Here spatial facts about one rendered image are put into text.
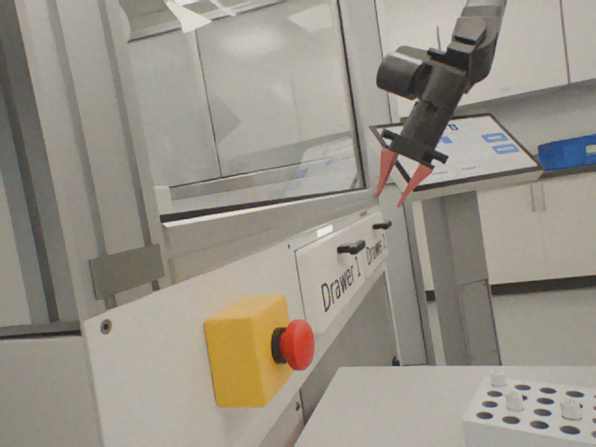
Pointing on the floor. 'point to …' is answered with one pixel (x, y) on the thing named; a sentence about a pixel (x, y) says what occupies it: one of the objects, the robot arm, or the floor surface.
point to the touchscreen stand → (461, 280)
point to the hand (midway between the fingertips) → (389, 196)
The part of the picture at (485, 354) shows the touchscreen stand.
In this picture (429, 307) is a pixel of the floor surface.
